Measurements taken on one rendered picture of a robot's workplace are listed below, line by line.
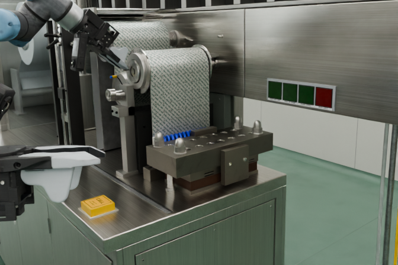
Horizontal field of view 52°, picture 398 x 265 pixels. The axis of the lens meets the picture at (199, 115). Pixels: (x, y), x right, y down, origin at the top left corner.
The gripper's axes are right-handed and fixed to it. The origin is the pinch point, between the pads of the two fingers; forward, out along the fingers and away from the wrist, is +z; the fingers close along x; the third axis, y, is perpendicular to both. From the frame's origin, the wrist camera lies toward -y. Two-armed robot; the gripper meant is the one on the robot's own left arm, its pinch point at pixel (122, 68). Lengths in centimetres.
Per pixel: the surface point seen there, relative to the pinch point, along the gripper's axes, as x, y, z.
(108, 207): -21.6, -37.8, 8.6
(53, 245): 16, -61, 23
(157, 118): -8.3, -7.6, 15.7
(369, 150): 62, 99, 270
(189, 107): -8.3, 1.8, 24.6
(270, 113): 179, 110, 261
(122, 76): 7.1, -0.3, 5.1
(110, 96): -0.1, -9.5, 1.8
